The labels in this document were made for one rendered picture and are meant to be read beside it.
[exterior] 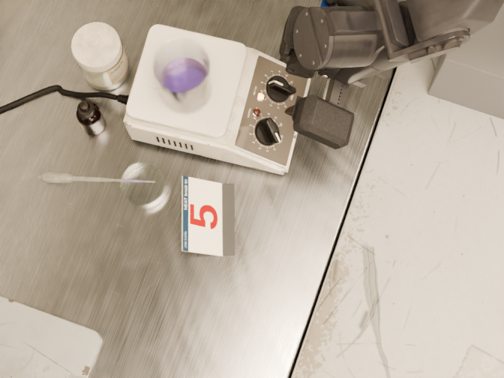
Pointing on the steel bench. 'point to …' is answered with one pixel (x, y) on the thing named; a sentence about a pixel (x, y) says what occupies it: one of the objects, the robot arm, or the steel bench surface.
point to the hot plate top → (138, 92)
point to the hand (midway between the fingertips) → (313, 69)
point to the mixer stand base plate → (43, 344)
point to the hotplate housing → (232, 154)
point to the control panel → (268, 69)
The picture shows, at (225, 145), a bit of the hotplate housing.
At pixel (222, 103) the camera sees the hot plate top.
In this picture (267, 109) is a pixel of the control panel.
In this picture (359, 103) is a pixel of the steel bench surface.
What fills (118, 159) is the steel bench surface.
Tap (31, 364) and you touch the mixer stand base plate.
